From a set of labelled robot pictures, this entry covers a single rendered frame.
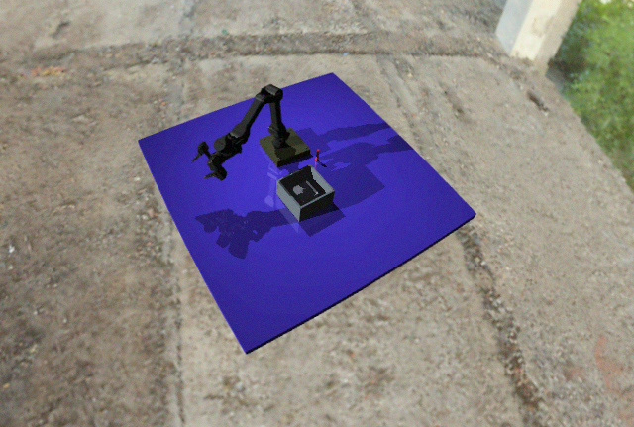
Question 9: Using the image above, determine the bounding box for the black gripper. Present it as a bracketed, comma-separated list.
[192, 142, 228, 181]

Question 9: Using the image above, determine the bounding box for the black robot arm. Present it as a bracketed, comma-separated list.
[206, 84, 290, 173]

